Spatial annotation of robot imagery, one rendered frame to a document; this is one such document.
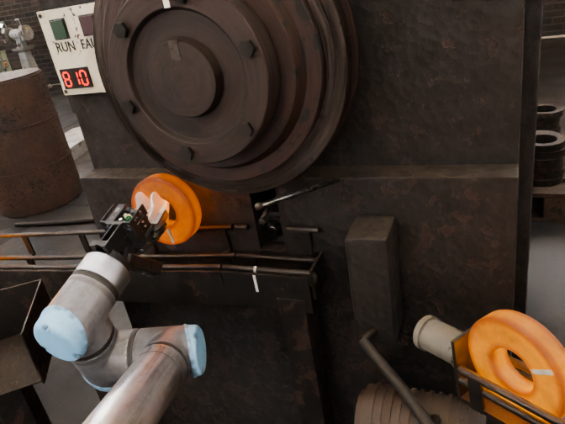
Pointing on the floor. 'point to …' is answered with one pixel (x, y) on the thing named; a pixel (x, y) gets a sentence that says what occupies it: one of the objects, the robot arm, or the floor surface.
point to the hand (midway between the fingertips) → (163, 201)
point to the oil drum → (33, 148)
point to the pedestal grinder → (20, 43)
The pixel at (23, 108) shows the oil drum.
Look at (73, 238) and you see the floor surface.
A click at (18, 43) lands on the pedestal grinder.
